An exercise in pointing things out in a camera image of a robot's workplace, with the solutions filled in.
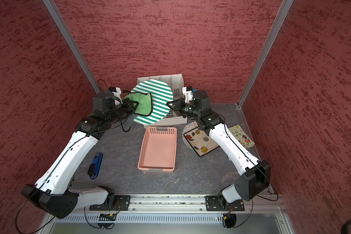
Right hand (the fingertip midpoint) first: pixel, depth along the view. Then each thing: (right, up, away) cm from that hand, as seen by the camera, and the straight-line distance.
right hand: (164, 107), depth 68 cm
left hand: (-13, +1, +2) cm, 13 cm away
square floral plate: (+22, -22, +27) cm, 41 cm away
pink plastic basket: (-7, -27, +27) cm, 39 cm away
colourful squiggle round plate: (+14, -13, +37) cm, 42 cm away
